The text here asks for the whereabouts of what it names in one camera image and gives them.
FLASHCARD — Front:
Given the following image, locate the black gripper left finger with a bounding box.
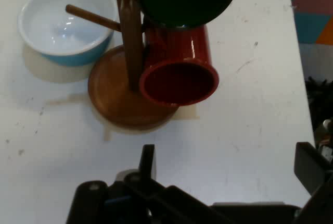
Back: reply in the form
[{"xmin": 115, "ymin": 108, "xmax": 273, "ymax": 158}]
[{"xmin": 66, "ymin": 144, "xmax": 235, "ymax": 224}]

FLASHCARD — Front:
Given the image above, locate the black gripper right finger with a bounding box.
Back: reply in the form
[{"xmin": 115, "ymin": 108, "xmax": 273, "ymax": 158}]
[{"xmin": 293, "ymin": 142, "xmax": 333, "ymax": 224}]

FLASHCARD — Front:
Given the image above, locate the green enamel mug white print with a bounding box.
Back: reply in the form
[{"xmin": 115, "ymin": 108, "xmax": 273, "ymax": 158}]
[{"xmin": 136, "ymin": 0, "xmax": 240, "ymax": 28}]

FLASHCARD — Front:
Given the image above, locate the brown wooden mug tree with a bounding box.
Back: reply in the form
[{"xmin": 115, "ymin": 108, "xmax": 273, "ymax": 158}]
[{"xmin": 65, "ymin": 0, "xmax": 183, "ymax": 132}]

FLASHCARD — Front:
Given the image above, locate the black cluttered equipment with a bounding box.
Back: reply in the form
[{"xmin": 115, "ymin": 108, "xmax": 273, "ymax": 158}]
[{"xmin": 304, "ymin": 76, "xmax": 333, "ymax": 157}]

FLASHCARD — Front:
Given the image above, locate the red enamel mug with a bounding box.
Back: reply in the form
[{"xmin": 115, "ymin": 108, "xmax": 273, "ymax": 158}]
[{"xmin": 139, "ymin": 24, "xmax": 220, "ymax": 107}]

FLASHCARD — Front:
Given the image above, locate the blue bowl white inside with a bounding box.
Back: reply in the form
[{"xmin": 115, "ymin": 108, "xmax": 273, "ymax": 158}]
[{"xmin": 17, "ymin": 0, "xmax": 119, "ymax": 66}]

